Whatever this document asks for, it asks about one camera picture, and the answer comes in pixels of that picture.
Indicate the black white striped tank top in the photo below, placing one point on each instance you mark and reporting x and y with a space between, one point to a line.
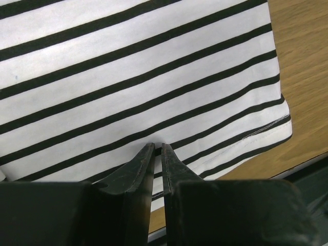
86 84

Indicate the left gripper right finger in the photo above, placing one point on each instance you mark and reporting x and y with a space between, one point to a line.
290 211

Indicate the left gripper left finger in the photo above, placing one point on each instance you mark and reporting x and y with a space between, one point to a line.
113 211

